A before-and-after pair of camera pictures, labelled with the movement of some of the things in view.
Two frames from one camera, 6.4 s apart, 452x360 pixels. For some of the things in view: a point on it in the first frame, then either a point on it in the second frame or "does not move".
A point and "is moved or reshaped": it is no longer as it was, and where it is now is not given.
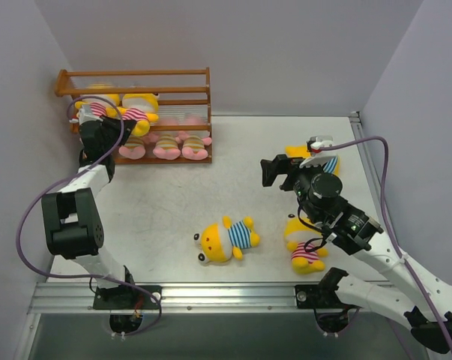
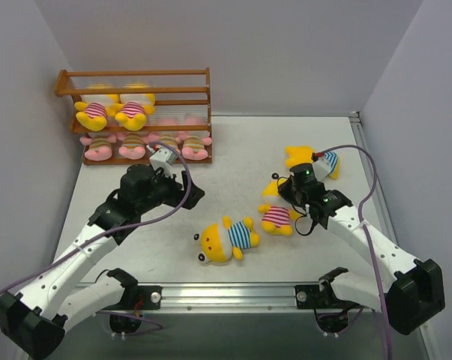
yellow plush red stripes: [104, 105] does not move
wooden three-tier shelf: [171, 107] does not move
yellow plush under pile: [300, 151] does not move
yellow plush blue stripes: [218, 243] does not move
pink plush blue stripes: [194, 144] does not move
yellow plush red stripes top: [141, 107] is moved or reshaped
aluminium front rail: [81, 298] does not move
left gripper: [108, 129] to [186, 188]
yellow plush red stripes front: [296, 233] to [277, 211]
